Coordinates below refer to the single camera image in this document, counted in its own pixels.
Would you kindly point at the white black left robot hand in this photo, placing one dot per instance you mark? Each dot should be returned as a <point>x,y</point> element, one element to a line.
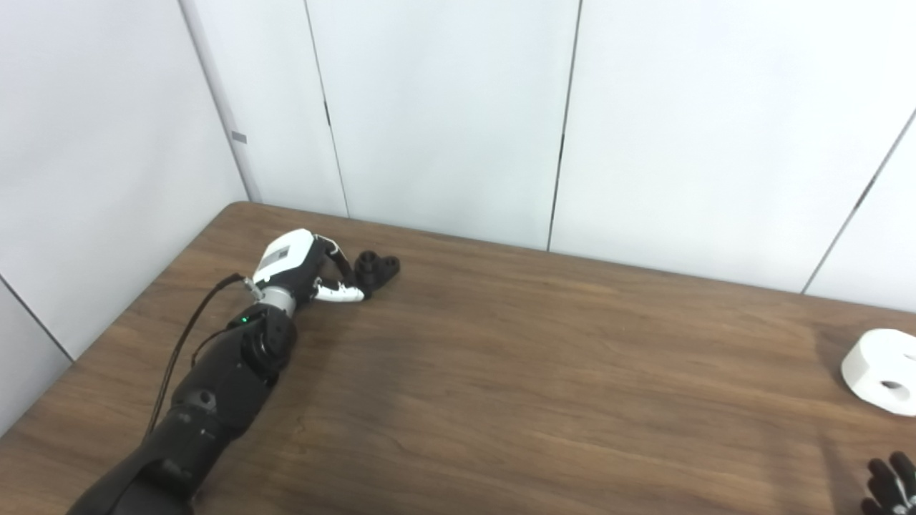
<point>286,257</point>

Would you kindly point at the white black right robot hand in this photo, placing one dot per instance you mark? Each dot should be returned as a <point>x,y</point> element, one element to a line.
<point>894,493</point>

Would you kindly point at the black flanged holder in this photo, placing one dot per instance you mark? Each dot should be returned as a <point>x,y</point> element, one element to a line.
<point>383,270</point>

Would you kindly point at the round white piece with holes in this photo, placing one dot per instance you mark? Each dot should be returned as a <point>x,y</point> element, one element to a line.
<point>869,365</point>

